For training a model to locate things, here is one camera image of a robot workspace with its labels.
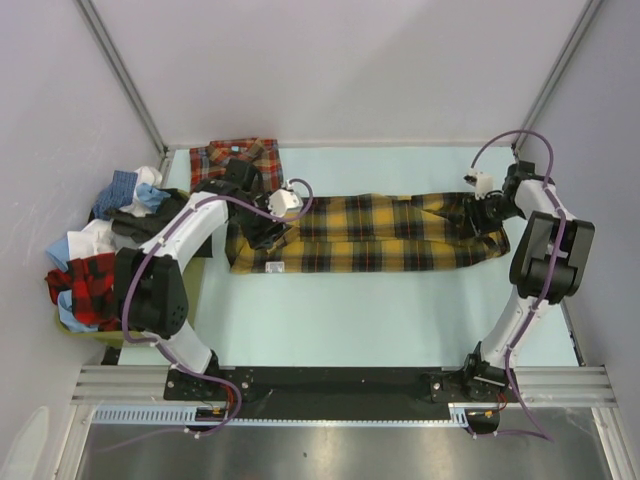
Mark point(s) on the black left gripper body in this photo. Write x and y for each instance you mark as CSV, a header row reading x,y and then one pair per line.
x,y
253,224

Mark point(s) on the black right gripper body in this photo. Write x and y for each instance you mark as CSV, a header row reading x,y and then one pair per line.
x,y
488,214

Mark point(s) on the yellow plaid long sleeve shirt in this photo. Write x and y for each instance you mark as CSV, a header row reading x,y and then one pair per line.
x,y
373,233

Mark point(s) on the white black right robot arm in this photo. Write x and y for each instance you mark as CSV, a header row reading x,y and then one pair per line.
x,y
548,265

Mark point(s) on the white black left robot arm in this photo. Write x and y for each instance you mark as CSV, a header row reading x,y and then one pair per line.
x,y
149,288

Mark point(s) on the folded red plaid shirt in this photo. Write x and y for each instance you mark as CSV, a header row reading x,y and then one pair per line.
x,y
210,161

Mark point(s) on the light blue shirt in bin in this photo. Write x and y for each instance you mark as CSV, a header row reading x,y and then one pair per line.
x,y
81,285

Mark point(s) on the blue patterned shirt in bin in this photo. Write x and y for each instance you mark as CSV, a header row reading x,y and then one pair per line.
x,y
119,193

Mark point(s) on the white shirt in bin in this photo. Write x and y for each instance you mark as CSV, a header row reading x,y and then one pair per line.
x,y
95,238

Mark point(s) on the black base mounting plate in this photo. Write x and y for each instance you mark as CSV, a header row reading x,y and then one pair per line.
x,y
339,393

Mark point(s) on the red black buffalo plaid shirt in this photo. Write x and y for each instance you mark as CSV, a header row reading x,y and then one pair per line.
x,y
84,294

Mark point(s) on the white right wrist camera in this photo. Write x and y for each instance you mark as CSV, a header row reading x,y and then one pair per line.
x,y
481,182

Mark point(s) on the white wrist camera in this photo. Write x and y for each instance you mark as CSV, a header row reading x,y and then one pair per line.
x,y
284,202
481,182

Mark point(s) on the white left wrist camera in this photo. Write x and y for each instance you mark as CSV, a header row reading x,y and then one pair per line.
x,y
284,202

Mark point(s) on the aluminium left corner post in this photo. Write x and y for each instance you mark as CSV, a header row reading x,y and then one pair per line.
x,y
115,62

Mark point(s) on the aluminium corner post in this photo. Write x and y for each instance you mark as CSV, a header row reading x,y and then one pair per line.
x,y
579,31
115,62

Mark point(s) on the aluminium frame front rail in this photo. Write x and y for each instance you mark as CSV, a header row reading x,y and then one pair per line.
x,y
539,386

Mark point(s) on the white slotted cable duct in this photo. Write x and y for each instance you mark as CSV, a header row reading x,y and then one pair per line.
x,y
192,416

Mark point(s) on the aluminium right corner post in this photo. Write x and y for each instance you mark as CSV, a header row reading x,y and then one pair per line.
x,y
579,31

